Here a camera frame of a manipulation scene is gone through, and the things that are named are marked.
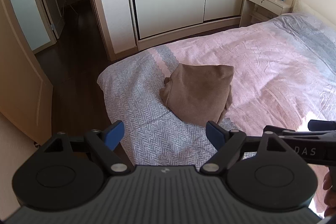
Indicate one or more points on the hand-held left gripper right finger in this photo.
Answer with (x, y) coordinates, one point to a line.
(214, 132)

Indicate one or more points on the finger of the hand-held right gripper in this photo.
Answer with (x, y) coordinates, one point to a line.
(323, 125)
(288, 131)

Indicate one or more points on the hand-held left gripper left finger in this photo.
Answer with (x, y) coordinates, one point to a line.
(115, 135)

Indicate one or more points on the brown garment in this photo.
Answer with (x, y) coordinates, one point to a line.
(199, 94)

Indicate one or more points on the person's right hand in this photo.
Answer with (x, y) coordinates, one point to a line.
(330, 187)

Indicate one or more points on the bed with pink grey cover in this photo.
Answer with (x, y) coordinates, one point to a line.
(262, 66)

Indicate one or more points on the beige wooden door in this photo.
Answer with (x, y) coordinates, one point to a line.
(21, 87)

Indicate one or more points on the cream bed headboard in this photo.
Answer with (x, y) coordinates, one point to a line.
(312, 10)

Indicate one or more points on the cream dressing table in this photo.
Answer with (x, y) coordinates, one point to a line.
(260, 3)

